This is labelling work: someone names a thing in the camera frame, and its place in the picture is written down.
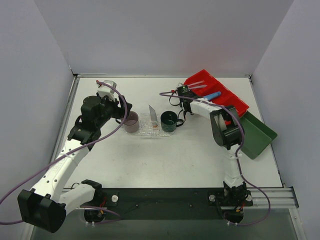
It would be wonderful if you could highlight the dark green mug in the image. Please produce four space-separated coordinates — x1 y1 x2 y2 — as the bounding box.
160 111 185 133

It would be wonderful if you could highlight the purple cup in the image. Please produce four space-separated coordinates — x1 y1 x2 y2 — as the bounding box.
122 111 140 134

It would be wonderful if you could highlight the blue toothpaste tube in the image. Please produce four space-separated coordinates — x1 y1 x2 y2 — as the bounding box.
203 91 222 101

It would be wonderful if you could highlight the white orange-capped toothpaste tube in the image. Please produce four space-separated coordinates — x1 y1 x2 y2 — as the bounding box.
149 105 159 128

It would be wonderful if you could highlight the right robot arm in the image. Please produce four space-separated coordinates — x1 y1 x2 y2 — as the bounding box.
179 97 247 196

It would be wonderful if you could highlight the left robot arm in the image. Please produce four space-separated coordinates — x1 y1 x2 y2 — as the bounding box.
17 95 132 233

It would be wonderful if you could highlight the toothbrush in clear wrapper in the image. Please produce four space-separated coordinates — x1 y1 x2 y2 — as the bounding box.
187 80 207 89

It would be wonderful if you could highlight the clear textured plastic tray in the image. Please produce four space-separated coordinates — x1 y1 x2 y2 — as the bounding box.
123 113 176 137

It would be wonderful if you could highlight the red divided bin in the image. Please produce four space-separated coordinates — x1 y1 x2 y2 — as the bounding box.
183 69 250 118

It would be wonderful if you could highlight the green bin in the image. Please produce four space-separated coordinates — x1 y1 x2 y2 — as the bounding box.
240 111 278 160

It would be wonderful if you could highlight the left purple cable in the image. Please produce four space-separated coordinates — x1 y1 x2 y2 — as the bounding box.
0 81 131 225

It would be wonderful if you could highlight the purple cable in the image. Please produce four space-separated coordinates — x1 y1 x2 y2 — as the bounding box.
159 91 272 227
0 81 131 225

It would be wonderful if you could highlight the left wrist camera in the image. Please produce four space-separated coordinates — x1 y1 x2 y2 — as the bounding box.
97 80 117 102

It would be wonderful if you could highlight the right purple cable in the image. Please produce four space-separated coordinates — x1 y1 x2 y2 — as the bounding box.
159 91 272 227

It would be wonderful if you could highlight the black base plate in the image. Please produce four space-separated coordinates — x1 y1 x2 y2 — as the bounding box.
84 187 253 224

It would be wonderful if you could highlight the aluminium rail frame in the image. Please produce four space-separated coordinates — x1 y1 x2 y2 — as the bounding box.
32 186 300 210

